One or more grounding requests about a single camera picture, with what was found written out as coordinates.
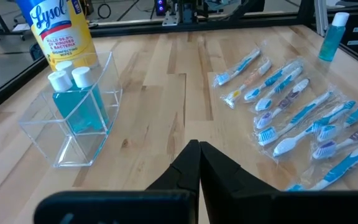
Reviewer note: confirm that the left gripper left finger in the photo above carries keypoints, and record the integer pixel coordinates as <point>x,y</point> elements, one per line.
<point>185,174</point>

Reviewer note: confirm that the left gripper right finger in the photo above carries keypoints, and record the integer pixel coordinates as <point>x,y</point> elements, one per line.
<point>219,174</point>

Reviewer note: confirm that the teal mouthwash bottle white cap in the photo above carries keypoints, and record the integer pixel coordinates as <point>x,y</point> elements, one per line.
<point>64,66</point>
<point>332,40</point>
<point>60,81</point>
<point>82,77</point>

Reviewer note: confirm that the clear acrylic organizer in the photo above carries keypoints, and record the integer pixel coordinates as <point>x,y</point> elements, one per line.
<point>36,130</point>

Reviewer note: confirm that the black computer with purple light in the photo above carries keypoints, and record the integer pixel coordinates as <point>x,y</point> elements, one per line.
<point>161,7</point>

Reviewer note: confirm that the yellow Lysol wipes canister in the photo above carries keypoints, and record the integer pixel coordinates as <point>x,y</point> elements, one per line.
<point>61,34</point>

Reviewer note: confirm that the silver metal bracket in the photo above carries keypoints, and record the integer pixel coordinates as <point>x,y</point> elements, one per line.
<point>170,20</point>

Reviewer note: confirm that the silver aluminium post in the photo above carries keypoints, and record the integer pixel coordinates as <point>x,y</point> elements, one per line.
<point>321,17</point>

